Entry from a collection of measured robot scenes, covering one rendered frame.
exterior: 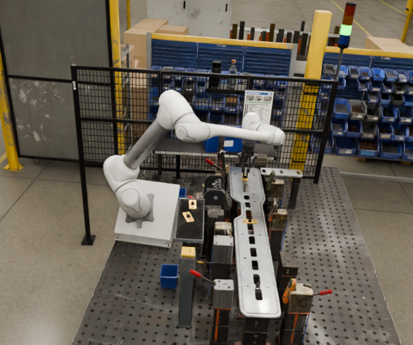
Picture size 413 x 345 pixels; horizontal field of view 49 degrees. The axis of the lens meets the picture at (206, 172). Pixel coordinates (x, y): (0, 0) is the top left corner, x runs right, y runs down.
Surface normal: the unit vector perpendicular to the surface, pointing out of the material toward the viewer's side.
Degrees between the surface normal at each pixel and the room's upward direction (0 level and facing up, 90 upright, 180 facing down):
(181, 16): 90
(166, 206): 44
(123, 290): 0
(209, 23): 90
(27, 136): 90
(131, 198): 49
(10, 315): 0
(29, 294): 0
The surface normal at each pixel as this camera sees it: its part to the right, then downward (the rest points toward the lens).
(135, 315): 0.06, -0.87
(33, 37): -0.12, 0.48
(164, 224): -0.07, -0.30
